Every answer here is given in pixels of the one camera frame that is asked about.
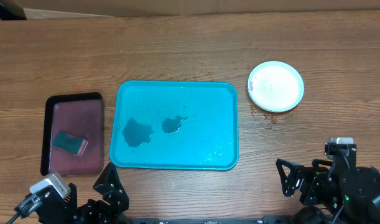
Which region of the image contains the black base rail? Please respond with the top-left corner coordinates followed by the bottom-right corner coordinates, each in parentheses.
top-left (130, 215), bottom-right (291, 224)

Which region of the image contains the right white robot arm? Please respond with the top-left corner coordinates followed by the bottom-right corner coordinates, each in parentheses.
top-left (276, 159), bottom-right (380, 223)

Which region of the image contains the light blue plate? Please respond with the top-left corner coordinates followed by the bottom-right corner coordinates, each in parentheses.
top-left (247, 61), bottom-right (305, 113)

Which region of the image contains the dark green sponge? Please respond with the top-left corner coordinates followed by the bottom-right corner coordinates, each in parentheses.
top-left (52, 131), bottom-right (88, 156)

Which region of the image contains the teal plastic tray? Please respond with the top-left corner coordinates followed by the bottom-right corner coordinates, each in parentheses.
top-left (109, 80), bottom-right (239, 170)

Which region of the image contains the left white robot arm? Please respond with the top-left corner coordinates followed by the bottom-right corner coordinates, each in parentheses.
top-left (35, 163), bottom-right (129, 223)

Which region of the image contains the cardboard backboard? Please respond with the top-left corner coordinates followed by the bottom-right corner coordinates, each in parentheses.
top-left (0, 0), bottom-right (380, 19)

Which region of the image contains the dark red sponge tray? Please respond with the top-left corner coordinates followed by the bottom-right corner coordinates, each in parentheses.
top-left (40, 92), bottom-right (104, 176)

